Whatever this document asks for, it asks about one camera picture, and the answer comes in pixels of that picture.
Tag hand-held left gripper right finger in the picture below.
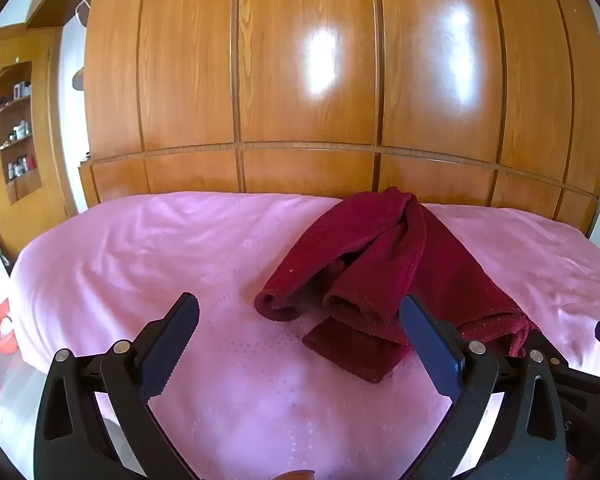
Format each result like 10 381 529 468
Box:
399 294 568 480

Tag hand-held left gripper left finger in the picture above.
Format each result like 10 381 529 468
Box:
32 291 201 480

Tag dark red garment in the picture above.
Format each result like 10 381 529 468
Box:
254 187 543 385

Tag white clothes hanger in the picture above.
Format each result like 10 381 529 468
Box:
72 0 98 27

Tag pink bedspread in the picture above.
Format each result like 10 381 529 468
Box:
10 191 600 480

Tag red bucket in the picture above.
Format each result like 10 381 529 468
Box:
0 297 18 356

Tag wooden cabinet with shelf niche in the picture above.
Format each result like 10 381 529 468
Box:
0 25 78 261

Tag small bottles on shelves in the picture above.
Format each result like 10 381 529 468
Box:
0 80 36 181

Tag wooden wardrobe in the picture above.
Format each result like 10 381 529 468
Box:
77 0 600 233

